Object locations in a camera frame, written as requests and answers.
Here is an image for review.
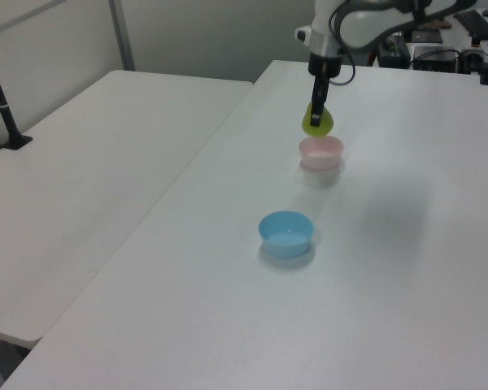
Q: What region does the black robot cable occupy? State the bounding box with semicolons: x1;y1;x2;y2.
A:
328;0;357;86

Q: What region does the green pear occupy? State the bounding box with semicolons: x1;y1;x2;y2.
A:
300;102;336;137

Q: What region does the grey partition post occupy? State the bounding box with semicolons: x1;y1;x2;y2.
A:
108;0;137;72

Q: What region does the white side table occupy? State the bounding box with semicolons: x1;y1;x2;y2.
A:
0;69;255;349

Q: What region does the pink plastic bowl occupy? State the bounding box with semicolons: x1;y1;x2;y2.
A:
298;136;346;171

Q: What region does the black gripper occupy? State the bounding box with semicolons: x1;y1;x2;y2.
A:
307;50;342;127

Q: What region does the black device with green board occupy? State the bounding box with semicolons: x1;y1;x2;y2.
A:
377;35;412;68

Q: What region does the black keyboard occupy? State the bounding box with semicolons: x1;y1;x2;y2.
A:
454;10;488;42

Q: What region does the blue plastic bowl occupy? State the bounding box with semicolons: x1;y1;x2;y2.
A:
258;210;316;259

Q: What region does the black electronics box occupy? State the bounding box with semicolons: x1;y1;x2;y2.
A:
412;45;461;73

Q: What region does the black camera pole with base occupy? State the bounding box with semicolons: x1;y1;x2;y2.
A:
0;36;34;152

